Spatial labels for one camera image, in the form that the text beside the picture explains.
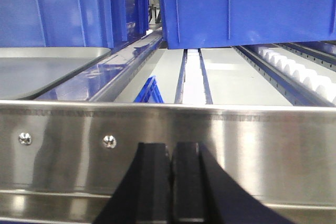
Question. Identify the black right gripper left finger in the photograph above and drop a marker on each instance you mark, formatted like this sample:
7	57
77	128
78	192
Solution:
144	194

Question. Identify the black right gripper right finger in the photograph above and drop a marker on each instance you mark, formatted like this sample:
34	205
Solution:
204	193

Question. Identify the small blue plastic piece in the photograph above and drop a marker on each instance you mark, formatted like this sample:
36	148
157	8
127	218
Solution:
149	93

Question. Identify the white roller track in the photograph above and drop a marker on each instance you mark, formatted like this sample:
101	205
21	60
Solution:
313	76

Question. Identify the blue plastic bin right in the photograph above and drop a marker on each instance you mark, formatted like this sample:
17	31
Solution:
219	23

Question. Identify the blue plastic bin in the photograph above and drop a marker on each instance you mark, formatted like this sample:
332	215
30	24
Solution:
73	23
219	23

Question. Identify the blue plastic bin left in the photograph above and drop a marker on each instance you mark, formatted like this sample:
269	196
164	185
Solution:
73	23

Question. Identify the stainless steel shelf rail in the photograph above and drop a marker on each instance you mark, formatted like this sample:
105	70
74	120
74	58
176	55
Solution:
81	162

